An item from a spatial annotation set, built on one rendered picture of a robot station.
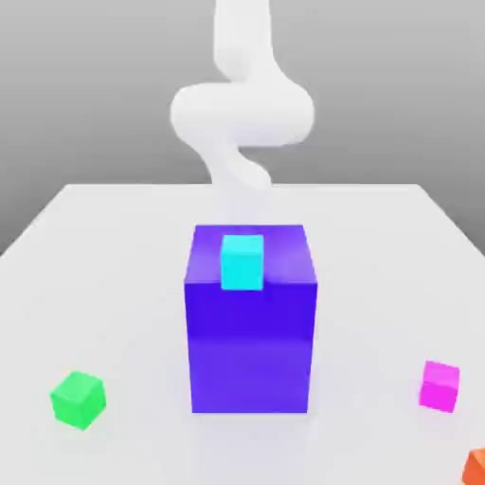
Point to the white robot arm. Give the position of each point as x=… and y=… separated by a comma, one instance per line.
x=242, y=113

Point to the small cyan cube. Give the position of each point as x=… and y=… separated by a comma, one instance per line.
x=241, y=265

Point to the small green cube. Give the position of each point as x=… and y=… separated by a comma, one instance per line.
x=79, y=401

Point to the small magenta cube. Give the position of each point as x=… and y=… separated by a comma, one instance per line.
x=439, y=386

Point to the small orange cube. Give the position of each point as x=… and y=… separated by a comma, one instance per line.
x=476, y=469

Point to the large purple box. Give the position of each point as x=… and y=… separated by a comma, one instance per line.
x=250, y=348

